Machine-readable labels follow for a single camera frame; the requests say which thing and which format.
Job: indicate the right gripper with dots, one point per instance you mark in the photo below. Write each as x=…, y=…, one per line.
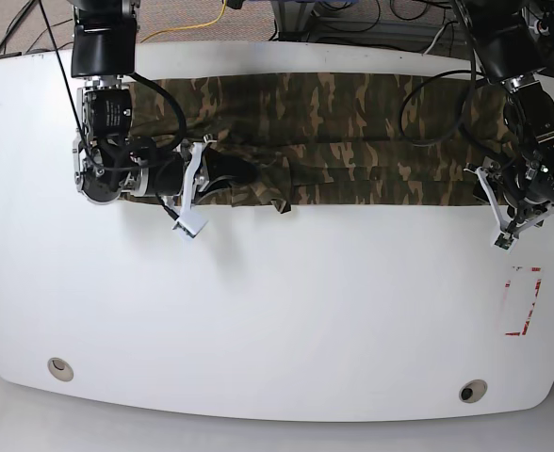
x=174, y=183

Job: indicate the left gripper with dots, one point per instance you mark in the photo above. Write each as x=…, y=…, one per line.
x=520, y=195

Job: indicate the camouflage t-shirt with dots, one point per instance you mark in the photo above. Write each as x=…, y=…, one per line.
x=323, y=138

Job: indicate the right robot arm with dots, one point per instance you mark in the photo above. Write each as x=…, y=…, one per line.
x=108, y=161

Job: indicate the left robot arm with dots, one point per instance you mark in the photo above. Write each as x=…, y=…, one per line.
x=502, y=52

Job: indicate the red tape marking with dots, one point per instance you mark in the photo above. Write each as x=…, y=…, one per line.
x=520, y=296

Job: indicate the grey metal stand base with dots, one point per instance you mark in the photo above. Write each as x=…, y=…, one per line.
x=298, y=21

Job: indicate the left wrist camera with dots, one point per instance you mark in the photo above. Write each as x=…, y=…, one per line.
x=503, y=241

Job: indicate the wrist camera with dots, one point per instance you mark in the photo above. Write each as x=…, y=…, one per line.
x=503, y=241
x=189, y=224

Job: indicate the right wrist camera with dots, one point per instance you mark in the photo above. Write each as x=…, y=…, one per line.
x=189, y=224

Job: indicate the right table cable grommet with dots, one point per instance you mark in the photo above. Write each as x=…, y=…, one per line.
x=473, y=391

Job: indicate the table cable grommet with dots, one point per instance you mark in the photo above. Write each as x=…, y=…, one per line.
x=60, y=369
x=473, y=391

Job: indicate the left table cable grommet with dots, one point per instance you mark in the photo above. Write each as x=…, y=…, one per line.
x=60, y=369

